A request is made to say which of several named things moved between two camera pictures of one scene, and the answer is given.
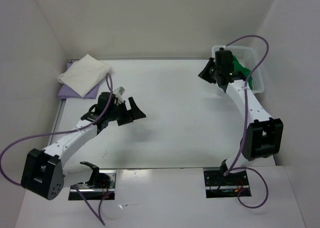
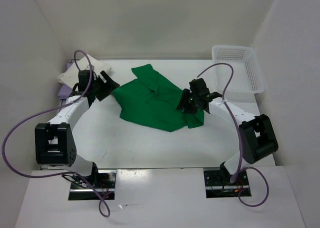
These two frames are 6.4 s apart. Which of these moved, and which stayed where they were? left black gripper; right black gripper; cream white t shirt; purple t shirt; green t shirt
Moved: right black gripper; left black gripper; green t shirt
Stayed: cream white t shirt; purple t shirt
